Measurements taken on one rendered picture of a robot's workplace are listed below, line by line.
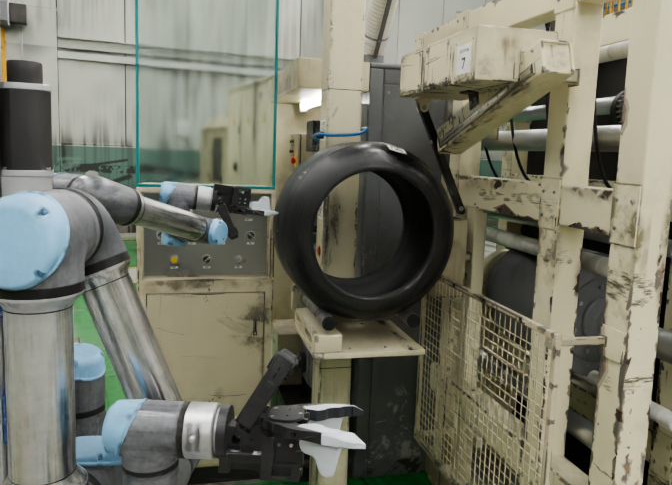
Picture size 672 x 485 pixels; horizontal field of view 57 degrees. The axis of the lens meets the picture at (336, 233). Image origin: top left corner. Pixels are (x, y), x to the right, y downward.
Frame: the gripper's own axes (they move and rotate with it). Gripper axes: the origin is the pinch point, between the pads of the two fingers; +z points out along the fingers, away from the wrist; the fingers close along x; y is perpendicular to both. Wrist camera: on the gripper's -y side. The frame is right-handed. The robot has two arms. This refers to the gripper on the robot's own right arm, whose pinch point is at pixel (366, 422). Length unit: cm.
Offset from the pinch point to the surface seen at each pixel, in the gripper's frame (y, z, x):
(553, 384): 10, 49, -72
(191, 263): -12, -69, -168
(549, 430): 22, 49, -74
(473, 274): -13, 44, -153
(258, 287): -3, -41, -172
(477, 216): -35, 44, -150
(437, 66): -79, 21, -105
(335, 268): -14, -9, -144
